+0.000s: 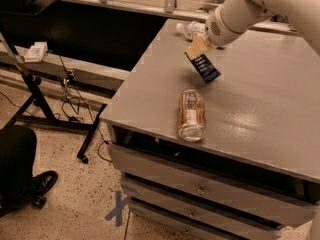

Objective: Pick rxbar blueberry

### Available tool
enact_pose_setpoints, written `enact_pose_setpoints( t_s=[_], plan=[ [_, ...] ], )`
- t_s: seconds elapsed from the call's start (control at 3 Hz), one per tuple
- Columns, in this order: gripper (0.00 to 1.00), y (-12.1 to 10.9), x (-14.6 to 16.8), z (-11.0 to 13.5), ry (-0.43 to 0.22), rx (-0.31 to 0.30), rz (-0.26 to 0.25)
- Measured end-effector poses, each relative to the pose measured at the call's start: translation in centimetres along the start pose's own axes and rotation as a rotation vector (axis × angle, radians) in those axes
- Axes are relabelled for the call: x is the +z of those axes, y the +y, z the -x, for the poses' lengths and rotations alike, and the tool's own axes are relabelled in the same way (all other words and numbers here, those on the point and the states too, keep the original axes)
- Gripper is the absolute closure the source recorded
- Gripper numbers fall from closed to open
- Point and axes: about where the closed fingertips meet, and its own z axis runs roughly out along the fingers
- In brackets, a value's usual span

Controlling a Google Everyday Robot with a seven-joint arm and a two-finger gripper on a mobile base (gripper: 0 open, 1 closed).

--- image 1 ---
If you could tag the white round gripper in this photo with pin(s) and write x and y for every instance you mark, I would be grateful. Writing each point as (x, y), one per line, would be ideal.
(217, 30)

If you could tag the dark blue rxbar wrapper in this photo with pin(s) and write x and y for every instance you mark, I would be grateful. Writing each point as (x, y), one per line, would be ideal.
(205, 68)

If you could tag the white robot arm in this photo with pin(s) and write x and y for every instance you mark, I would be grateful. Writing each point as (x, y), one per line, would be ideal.
(303, 15)

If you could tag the clear plastic water bottle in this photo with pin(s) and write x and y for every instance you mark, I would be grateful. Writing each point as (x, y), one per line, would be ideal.
(191, 30)

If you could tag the gold metallic can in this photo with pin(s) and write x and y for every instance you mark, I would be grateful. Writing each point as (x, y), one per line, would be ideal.
(191, 116)

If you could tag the grey drawer cabinet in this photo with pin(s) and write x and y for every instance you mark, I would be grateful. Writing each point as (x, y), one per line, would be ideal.
(257, 169)

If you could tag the small white box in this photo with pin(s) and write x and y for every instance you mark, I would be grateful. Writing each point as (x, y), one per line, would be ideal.
(36, 52)

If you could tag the black trouser leg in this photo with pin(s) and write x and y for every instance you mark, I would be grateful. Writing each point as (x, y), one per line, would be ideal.
(17, 154)

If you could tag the black leather shoe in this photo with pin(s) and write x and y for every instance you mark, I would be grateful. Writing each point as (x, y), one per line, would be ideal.
(44, 182)

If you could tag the black caster wheel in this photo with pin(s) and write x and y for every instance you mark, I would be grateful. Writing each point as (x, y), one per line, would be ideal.
(39, 201)

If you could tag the black metal stand frame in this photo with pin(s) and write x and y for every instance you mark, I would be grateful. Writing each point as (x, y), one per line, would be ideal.
(37, 97)

